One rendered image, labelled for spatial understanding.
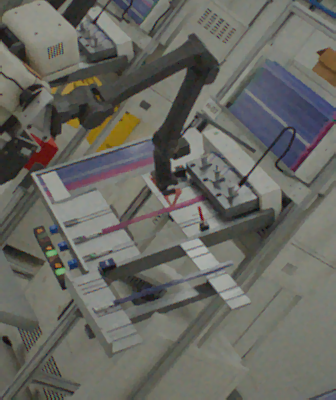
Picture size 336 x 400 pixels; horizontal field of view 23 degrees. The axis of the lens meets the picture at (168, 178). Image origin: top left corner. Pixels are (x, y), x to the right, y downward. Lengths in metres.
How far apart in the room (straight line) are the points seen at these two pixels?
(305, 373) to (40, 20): 2.80
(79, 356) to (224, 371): 0.60
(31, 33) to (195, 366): 1.57
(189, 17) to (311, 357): 1.90
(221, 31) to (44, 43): 2.14
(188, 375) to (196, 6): 1.86
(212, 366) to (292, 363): 1.35
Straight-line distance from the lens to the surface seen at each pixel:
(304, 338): 4.67
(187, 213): 3.04
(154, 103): 4.33
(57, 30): 2.33
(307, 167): 2.97
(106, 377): 2.76
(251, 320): 4.93
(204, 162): 3.15
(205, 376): 3.40
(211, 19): 4.29
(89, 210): 3.12
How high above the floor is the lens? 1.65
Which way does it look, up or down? 11 degrees down
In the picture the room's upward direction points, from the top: 38 degrees clockwise
